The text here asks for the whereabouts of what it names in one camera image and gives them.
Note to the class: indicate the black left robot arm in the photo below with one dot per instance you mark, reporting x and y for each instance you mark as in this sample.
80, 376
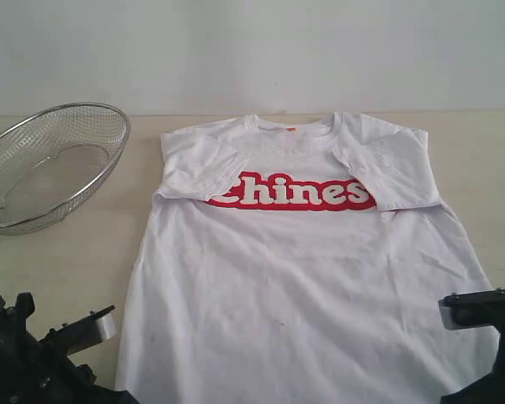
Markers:
40, 371

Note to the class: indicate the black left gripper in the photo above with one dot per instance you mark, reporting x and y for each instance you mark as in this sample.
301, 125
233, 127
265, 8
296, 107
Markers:
31, 372

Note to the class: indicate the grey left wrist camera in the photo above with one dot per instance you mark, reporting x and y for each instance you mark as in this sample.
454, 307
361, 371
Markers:
71, 338

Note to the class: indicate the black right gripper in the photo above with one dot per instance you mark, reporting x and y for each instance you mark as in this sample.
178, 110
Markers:
490, 389

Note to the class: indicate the white t-shirt red lettering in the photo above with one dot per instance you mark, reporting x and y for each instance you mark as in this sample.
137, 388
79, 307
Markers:
299, 264

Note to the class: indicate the round metal mesh basket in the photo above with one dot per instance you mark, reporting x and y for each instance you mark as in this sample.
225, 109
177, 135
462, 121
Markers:
55, 160

